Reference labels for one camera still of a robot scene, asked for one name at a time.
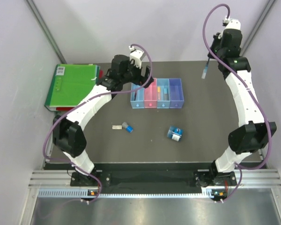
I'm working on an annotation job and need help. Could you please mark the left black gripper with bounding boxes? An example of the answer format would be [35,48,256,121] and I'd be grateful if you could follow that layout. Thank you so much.
[121,58,154,89]

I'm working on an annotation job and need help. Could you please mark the light blue drawer bin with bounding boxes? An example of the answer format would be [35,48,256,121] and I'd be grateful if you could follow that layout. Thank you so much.
[130,83,145,109]

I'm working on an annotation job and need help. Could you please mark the pink drawer bin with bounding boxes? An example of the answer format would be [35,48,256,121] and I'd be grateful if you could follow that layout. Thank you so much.
[144,78,157,108]

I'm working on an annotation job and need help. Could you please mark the blue pen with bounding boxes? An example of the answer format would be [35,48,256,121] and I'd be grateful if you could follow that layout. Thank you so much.
[201,58,210,79]

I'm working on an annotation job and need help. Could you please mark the orange highlighter marker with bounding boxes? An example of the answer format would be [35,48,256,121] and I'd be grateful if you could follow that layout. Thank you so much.
[157,86,161,100]

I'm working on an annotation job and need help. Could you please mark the medium blue drawer bin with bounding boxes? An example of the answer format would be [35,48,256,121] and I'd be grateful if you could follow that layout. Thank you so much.
[157,78,170,109]

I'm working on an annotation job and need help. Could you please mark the light blue clear highlighter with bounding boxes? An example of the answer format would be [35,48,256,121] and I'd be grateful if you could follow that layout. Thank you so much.
[163,87,169,101]

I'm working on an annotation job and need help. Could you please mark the green plastic folder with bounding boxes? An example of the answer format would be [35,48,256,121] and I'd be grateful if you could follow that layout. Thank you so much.
[45,64,100,111]

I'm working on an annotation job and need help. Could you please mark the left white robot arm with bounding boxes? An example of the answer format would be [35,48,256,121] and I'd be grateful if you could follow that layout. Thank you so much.
[52,50,154,186]

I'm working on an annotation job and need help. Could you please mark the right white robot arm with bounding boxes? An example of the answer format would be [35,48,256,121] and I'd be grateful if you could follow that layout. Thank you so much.
[194,28,277,187]

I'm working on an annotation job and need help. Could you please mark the small staples box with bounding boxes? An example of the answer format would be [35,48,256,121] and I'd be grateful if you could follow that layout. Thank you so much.
[112,125,122,129]

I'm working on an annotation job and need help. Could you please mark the blue ink bottle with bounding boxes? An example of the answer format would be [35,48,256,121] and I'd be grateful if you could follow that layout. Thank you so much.
[167,126,183,142]

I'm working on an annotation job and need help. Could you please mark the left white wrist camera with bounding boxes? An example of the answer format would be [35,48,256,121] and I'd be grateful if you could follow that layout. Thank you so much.
[129,45,146,69]

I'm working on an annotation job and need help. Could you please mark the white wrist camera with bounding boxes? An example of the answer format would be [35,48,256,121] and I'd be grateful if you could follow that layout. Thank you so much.
[129,45,146,69]
[223,18,241,30]

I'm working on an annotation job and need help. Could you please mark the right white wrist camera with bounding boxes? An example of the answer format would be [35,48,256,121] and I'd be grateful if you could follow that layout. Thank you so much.
[223,18,241,30]

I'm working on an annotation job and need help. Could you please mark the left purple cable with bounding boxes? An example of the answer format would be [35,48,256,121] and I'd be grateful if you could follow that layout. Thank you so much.
[42,43,153,203]

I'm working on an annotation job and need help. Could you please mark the purple cable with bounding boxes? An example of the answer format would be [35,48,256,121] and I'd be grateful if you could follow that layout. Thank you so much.
[42,43,153,203]
[202,3,272,203]

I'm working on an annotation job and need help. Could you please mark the right aluminium frame post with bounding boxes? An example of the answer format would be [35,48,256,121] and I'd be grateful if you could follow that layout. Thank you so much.
[236,0,277,56]

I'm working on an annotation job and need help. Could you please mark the aluminium frame post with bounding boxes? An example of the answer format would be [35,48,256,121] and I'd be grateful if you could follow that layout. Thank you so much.
[236,0,277,56]
[24,0,67,64]

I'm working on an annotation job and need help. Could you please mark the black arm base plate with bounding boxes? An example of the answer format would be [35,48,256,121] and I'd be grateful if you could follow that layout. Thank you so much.
[70,169,238,187]

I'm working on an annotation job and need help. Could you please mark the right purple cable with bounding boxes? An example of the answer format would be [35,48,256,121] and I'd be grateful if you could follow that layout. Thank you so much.
[202,3,272,203]

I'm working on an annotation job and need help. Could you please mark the left aluminium frame post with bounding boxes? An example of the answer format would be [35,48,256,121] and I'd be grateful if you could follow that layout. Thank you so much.
[24,0,67,64]

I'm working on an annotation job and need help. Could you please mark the aluminium front rail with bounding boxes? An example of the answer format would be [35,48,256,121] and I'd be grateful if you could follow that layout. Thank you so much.
[29,169,281,189]

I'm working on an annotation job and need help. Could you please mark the grey slotted cable duct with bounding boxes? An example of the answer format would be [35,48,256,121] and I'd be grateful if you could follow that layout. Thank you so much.
[38,188,214,198]

